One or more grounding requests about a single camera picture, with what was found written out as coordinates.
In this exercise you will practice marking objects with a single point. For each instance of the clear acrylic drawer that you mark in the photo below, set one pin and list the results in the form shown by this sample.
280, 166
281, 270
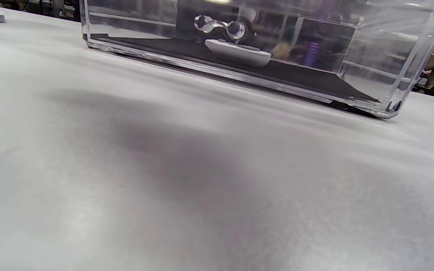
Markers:
134, 45

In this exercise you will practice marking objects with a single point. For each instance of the white desk lamp remote control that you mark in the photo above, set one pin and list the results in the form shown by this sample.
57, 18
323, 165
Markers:
239, 54

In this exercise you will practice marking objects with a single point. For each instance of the black drawer liner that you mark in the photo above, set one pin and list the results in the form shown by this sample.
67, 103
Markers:
307, 77

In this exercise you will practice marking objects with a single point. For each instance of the clear acrylic drawer case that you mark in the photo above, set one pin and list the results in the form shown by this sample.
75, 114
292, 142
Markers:
420, 49

